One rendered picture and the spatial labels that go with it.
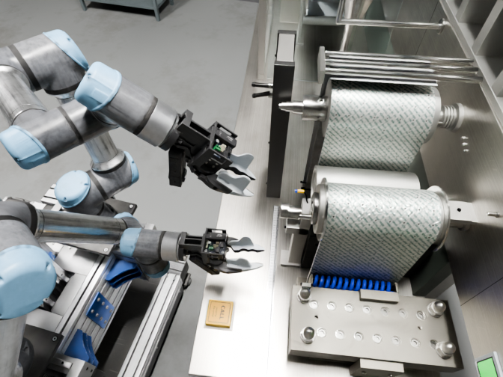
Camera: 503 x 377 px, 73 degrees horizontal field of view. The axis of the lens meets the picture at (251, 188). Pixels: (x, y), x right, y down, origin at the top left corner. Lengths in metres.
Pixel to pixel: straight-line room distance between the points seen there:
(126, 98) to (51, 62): 0.46
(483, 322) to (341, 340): 0.30
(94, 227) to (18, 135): 0.36
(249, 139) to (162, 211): 1.10
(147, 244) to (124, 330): 1.00
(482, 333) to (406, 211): 0.28
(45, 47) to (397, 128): 0.87
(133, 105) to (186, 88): 2.65
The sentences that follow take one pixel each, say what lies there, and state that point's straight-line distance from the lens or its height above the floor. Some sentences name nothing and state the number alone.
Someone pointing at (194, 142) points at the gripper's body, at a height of 1.48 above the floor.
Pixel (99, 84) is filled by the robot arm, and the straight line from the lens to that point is 0.59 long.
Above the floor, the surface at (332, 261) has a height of 1.11.
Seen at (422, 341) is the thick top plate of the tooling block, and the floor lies 1.03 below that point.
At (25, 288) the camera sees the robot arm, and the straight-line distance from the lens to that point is 0.73.
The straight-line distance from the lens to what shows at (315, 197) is 0.78.
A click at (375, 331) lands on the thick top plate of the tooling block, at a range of 0.96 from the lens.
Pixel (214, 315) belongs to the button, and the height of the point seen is 0.92.
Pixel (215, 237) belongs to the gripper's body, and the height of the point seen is 1.16.
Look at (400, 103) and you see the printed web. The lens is 0.88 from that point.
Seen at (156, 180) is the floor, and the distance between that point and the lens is 2.52.
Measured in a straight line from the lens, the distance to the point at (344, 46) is 1.35.
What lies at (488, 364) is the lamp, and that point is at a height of 1.19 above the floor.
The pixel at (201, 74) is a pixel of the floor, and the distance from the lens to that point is 3.39.
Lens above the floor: 1.91
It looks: 53 degrees down
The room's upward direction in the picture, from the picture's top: straight up
